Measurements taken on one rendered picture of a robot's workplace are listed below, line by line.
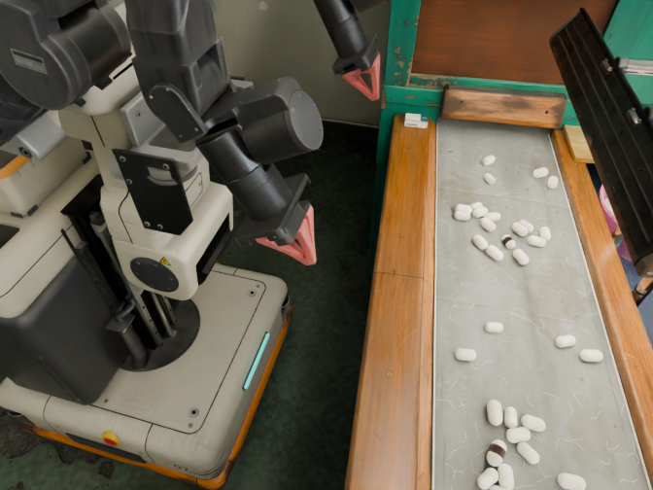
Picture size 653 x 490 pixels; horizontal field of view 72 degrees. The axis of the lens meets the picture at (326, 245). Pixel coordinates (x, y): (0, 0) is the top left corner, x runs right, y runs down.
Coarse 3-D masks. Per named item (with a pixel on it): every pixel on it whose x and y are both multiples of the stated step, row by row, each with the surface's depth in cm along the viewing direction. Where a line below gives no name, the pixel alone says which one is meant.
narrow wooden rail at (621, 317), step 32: (576, 192) 102; (576, 224) 98; (608, 256) 89; (608, 288) 84; (608, 320) 80; (640, 320) 79; (640, 352) 75; (640, 384) 71; (640, 416) 67; (640, 448) 66
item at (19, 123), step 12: (0, 84) 46; (0, 96) 47; (12, 96) 47; (0, 108) 48; (12, 108) 48; (24, 108) 49; (36, 108) 49; (0, 120) 49; (12, 120) 50; (24, 120) 51; (0, 132) 49; (12, 132) 50; (0, 144) 49
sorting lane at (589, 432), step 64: (448, 128) 125; (448, 192) 106; (512, 192) 106; (448, 256) 93; (512, 256) 93; (576, 256) 93; (448, 320) 82; (512, 320) 82; (576, 320) 82; (448, 384) 73; (512, 384) 73; (576, 384) 73; (448, 448) 67; (512, 448) 67; (576, 448) 67
